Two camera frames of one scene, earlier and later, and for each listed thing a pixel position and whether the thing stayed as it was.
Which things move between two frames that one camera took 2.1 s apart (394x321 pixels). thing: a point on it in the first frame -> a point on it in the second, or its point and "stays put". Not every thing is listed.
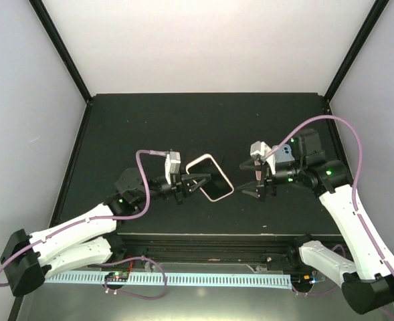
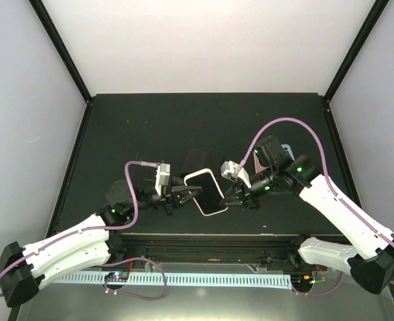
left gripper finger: (197, 185) -> (191, 195)
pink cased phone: (257, 170) stays put
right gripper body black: (267, 178) -> (253, 200)
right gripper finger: (247, 165) -> (231, 191)
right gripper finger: (249, 188) -> (228, 199)
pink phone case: (219, 186) -> (210, 200)
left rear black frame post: (62, 48) stays put
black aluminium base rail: (241, 249) stays put
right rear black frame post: (377, 10) stays put
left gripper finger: (195, 176) -> (197, 188)
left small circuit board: (117, 276) stays put
